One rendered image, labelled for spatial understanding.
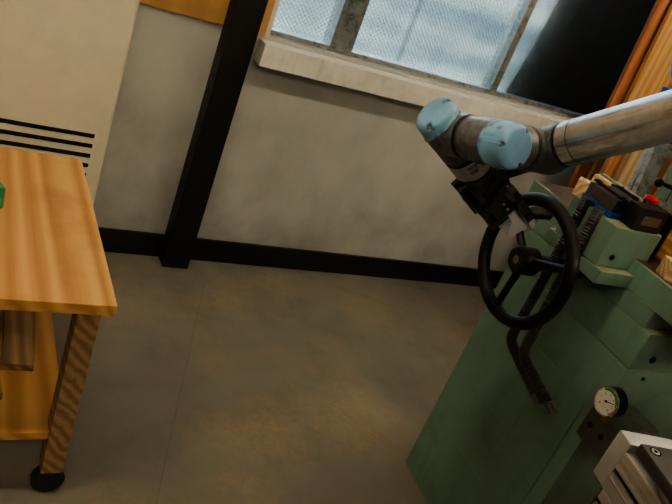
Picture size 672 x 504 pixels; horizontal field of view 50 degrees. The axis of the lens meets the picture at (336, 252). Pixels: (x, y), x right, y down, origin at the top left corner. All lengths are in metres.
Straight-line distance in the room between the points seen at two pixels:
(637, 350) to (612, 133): 0.55
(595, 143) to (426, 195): 1.87
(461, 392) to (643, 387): 0.51
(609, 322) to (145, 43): 1.56
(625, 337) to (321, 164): 1.47
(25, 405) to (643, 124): 1.32
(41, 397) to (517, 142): 1.14
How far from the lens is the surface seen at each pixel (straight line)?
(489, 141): 1.15
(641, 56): 3.20
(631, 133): 1.16
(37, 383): 1.77
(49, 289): 1.44
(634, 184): 2.60
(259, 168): 2.63
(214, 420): 2.05
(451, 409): 2.01
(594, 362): 1.65
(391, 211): 2.97
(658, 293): 1.56
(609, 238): 1.52
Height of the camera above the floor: 1.32
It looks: 25 degrees down
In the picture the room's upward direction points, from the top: 22 degrees clockwise
